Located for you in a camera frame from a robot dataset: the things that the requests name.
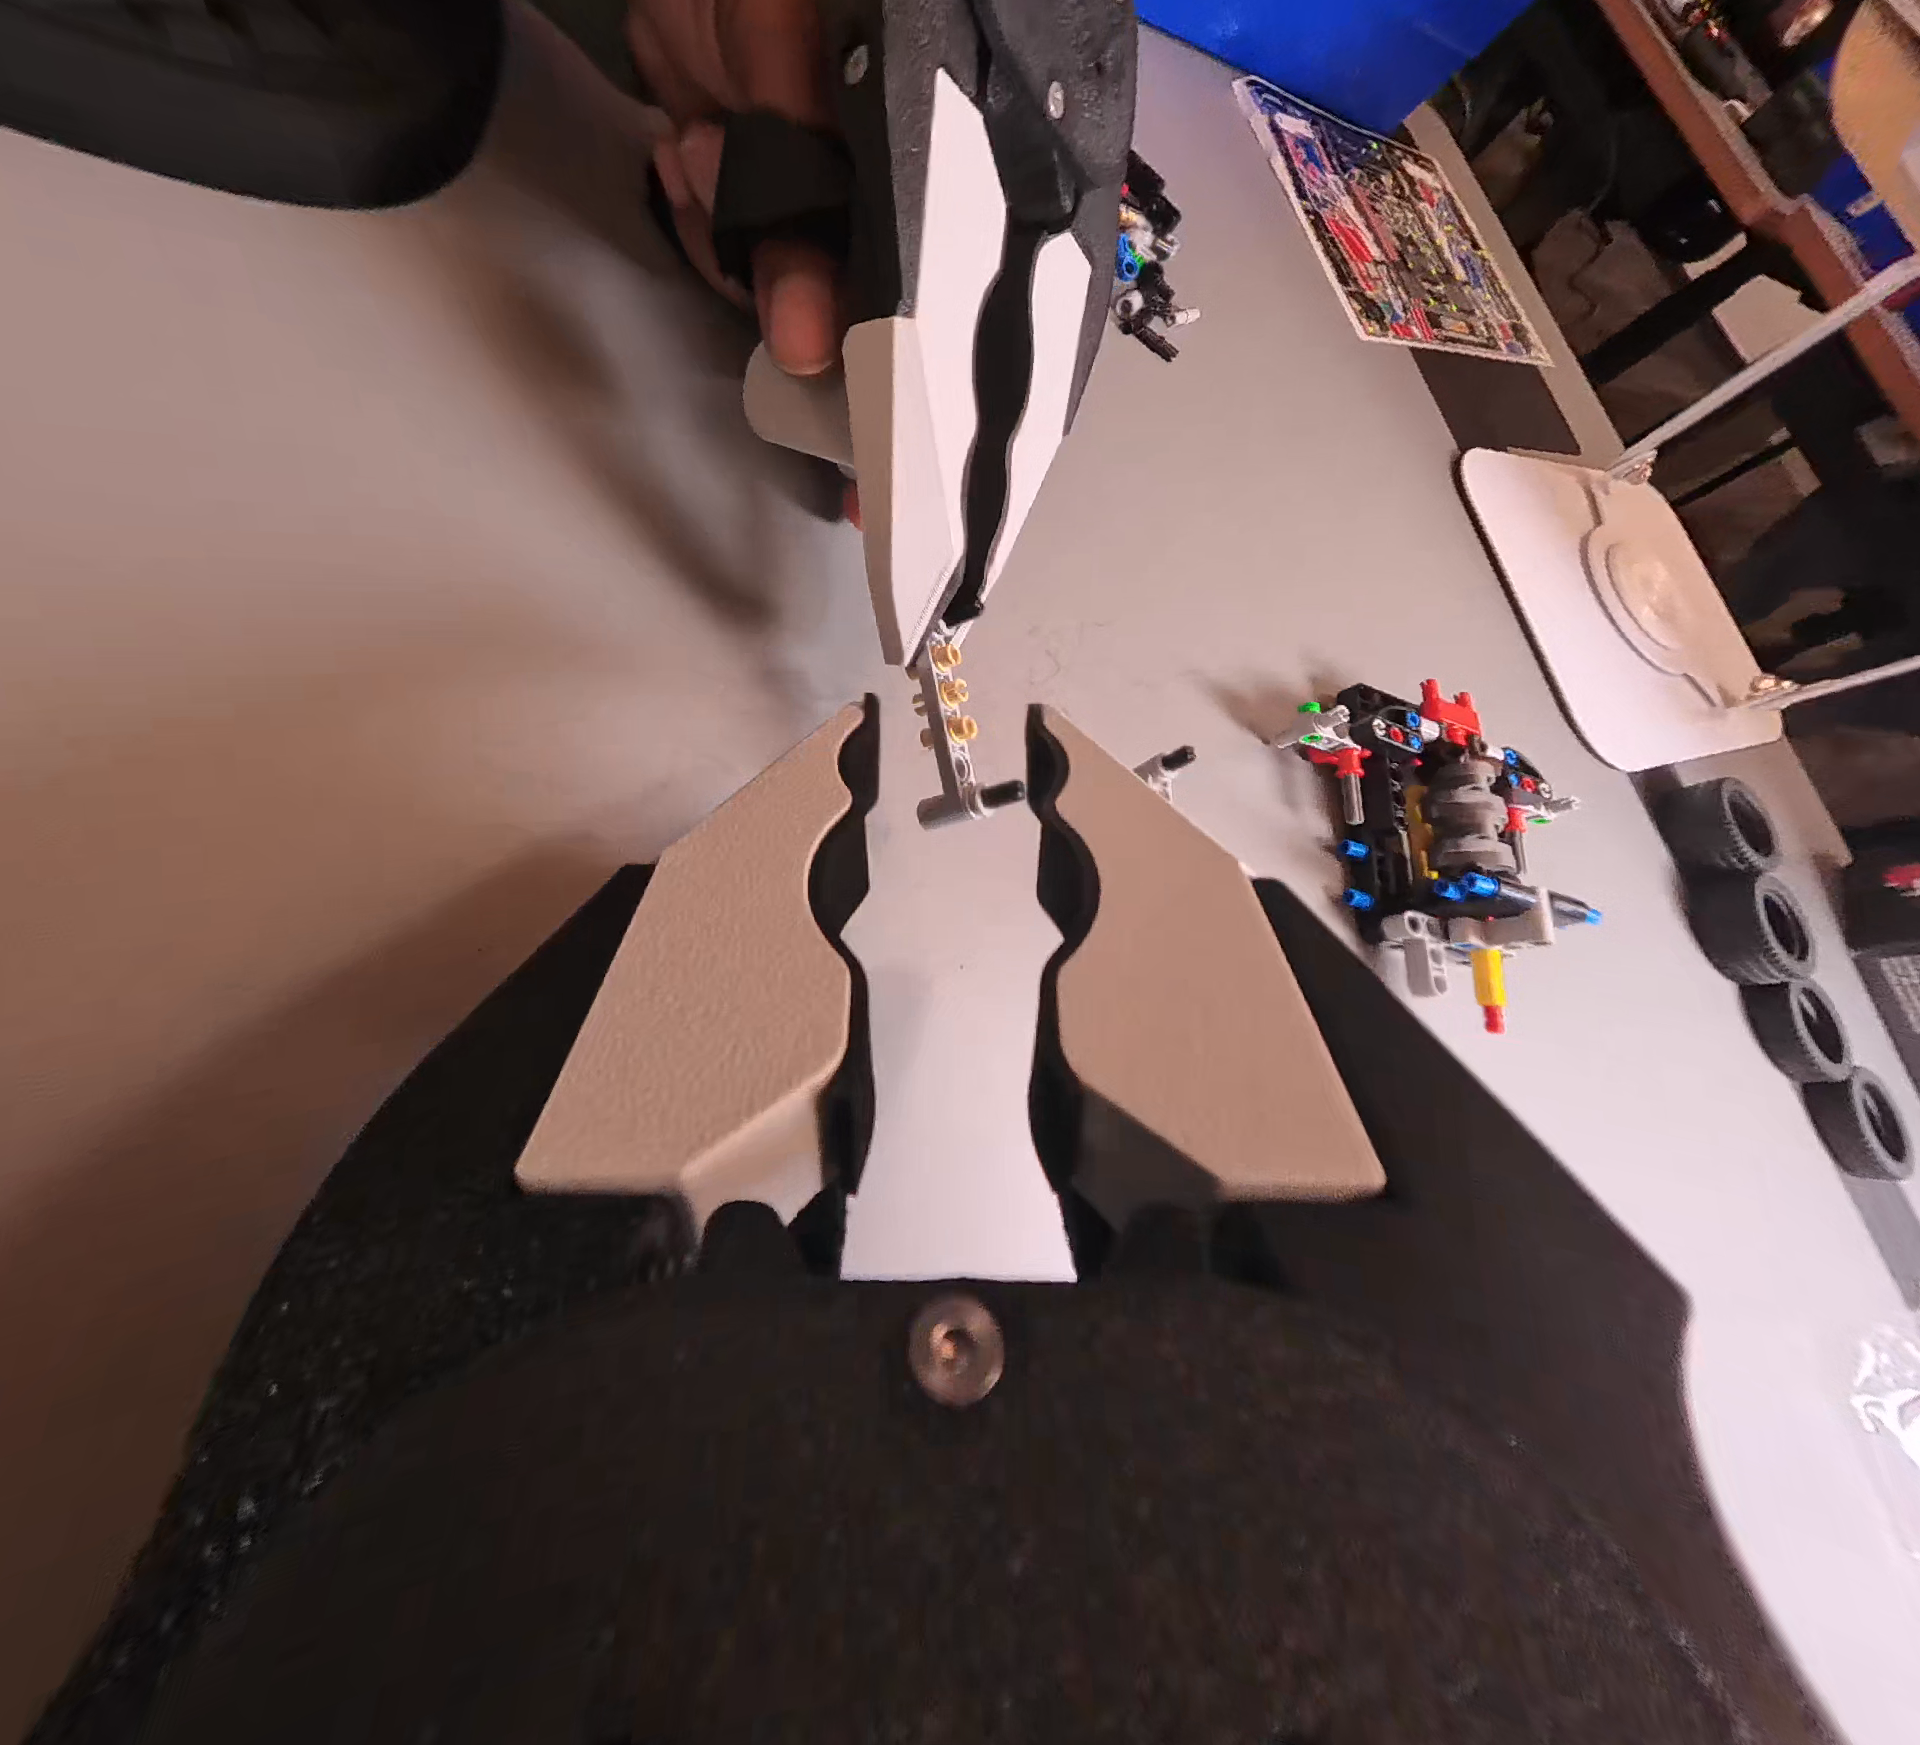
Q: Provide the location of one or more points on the printed sticker sheet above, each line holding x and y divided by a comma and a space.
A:
1395, 231

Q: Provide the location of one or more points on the clear plastic bag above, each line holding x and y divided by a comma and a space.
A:
1893, 1398

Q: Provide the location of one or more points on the grey lego beam frame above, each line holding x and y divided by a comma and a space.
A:
1162, 766
949, 754

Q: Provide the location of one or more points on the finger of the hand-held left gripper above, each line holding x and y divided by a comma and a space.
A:
1059, 334
900, 470

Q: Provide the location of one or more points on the grey table with wooden edge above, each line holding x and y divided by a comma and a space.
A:
1740, 162

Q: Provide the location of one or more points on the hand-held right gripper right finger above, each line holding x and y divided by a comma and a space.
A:
1214, 1025

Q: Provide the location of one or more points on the black chair armrest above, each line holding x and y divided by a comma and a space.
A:
224, 4

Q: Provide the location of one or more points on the loose black lego pieces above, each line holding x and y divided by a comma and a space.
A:
1149, 320

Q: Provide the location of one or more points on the lego car chassis assembly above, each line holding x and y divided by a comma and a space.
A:
1462, 831

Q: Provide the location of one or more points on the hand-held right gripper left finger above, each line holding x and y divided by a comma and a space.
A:
690, 1025

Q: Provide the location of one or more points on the lego car set box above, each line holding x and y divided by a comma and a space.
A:
1883, 897

